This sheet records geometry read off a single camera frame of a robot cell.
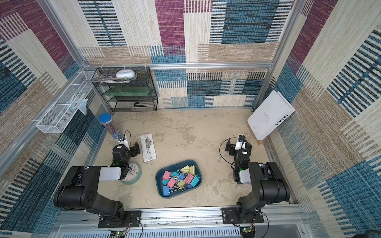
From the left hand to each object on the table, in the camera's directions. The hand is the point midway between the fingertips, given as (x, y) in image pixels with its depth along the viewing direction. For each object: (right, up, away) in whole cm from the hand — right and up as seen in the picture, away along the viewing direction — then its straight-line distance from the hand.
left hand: (128, 143), depth 94 cm
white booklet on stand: (+84, +18, -7) cm, 87 cm away
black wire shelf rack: (-13, +28, +25) cm, 40 cm away
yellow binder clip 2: (+40, -14, -8) cm, 43 cm away
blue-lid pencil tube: (-12, +14, -3) cm, 19 cm away
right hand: (+68, +3, -3) cm, 68 cm away
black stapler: (-2, +25, +17) cm, 31 cm away
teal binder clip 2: (+25, -20, -11) cm, 33 cm away
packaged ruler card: (+10, -3, +6) cm, 12 cm away
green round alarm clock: (+7, -17, -8) cm, 20 cm away
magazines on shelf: (-9, +40, -1) cm, 41 cm away
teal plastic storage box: (+21, -18, -9) cm, 30 cm away
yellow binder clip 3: (+36, -15, -5) cm, 39 cm away
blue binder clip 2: (+34, -17, -9) cm, 39 cm away
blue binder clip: (+26, -24, -13) cm, 37 cm away
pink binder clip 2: (+25, -17, -9) cm, 32 cm away
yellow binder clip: (+34, -20, -12) cm, 41 cm away
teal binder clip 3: (+30, -16, -9) cm, 35 cm away
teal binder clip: (+41, -19, -13) cm, 47 cm away
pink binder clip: (+38, -18, -13) cm, 43 cm away
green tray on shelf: (-1, +33, +1) cm, 33 cm away
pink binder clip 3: (+28, -20, -11) cm, 36 cm away
